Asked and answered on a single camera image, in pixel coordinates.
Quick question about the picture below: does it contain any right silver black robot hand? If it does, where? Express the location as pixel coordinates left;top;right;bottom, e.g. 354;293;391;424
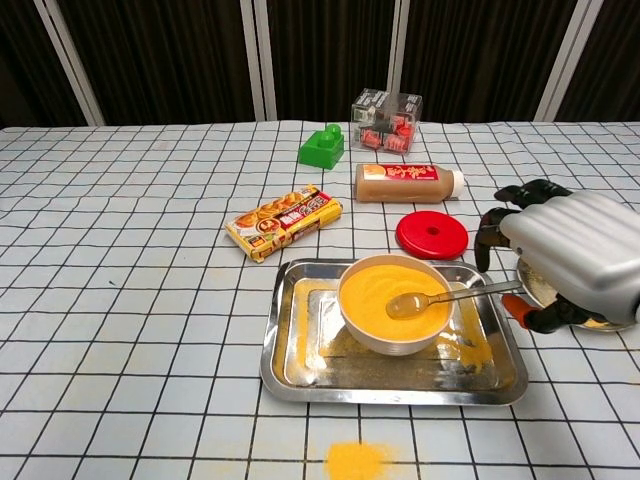
474;179;640;335

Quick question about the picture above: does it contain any small metal spoon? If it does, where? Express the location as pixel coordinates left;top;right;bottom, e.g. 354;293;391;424
385;279;524;321

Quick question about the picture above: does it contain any bowl of orange powder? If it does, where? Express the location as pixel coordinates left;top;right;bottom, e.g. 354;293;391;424
337;253;455;357

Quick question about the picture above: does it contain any rectangular steel tray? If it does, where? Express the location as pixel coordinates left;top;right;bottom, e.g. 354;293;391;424
258;257;530;407

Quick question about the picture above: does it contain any orange powder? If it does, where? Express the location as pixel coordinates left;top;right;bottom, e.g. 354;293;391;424
323;439;401;480

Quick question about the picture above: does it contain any round steel plate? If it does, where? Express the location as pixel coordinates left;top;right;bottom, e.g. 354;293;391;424
516;254;640;332

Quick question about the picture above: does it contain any red round disc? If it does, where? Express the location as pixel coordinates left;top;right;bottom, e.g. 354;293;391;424
395;210;470;260

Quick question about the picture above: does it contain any brown drink bottle red label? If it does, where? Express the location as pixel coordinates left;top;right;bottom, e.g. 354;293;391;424
354;163;465;204

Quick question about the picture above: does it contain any clear plastic box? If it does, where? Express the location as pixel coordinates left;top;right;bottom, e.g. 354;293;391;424
349;87;424;156

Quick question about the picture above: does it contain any green toy building block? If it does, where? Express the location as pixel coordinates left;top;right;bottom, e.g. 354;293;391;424
298;124;347;172

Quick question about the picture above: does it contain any yellow curry box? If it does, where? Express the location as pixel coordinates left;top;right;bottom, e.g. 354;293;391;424
224;183;344;264

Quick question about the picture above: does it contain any white checkered tablecloth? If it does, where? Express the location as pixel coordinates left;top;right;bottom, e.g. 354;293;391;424
0;118;640;480

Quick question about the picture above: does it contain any white screen frame post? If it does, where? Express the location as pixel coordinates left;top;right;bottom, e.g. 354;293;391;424
32;0;105;126
238;0;279;121
388;0;417;96
535;0;597;122

